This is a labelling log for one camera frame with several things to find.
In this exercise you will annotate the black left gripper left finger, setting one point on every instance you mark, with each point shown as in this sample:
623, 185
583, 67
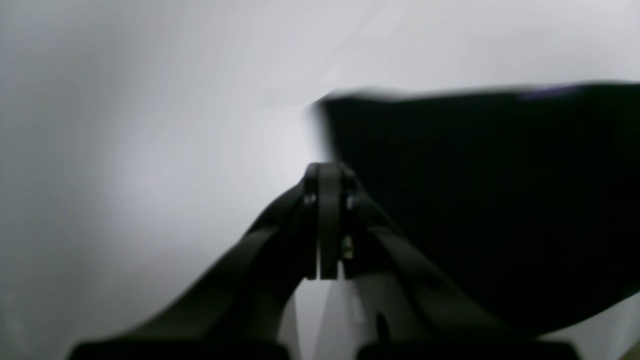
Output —
234, 311

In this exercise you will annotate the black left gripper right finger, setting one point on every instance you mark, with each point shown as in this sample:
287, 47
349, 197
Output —
418, 313

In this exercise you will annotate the black T-shirt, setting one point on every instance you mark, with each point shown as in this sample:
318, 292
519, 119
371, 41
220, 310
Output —
528, 199

